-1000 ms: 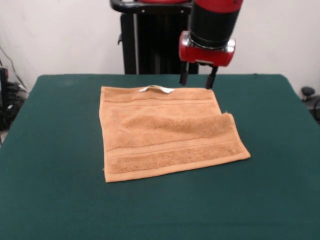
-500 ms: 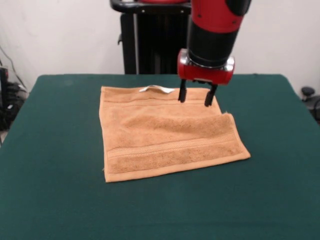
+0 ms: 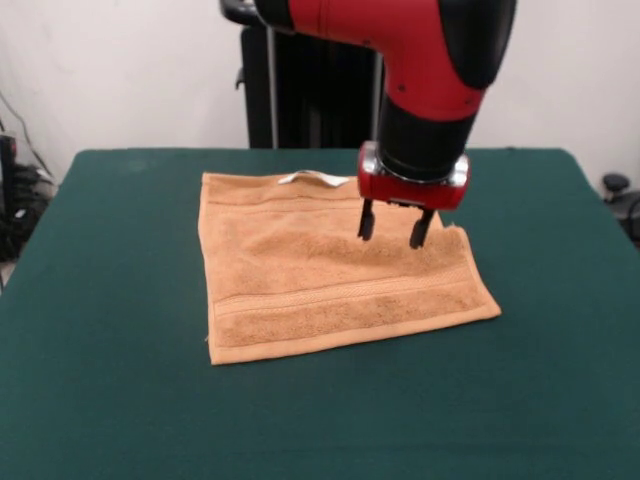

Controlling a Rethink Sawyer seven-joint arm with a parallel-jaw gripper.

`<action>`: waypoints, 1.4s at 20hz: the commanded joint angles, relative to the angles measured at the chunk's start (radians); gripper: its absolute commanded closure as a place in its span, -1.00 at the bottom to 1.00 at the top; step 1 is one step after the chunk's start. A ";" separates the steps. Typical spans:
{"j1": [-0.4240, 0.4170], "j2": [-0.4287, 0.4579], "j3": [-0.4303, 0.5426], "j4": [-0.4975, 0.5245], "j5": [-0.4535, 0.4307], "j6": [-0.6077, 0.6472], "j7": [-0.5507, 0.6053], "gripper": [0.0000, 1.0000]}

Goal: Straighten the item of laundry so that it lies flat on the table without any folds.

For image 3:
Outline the orange terry towel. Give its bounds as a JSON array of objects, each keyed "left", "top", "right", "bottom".
[{"left": 199, "top": 169, "right": 503, "bottom": 366}]

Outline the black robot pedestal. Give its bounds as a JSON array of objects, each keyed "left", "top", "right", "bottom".
[{"left": 234, "top": 24, "right": 386, "bottom": 150}]

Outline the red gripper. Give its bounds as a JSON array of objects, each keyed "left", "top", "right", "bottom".
[{"left": 356, "top": 140, "right": 471, "bottom": 250}]

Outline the dark green table cloth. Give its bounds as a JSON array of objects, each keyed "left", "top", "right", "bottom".
[{"left": 0, "top": 147, "right": 640, "bottom": 480}]

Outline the black electronics box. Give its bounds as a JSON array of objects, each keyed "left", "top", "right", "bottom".
[{"left": 0, "top": 132, "right": 19, "bottom": 211}]

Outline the black office chair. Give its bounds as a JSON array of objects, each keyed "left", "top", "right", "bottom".
[{"left": 602, "top": 172, "right": 640, "bottom": 251}]

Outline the black cable bundle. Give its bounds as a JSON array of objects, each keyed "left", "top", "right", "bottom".
[{"left": 0, "top": 164, "right": 56, "bottom": 261}]

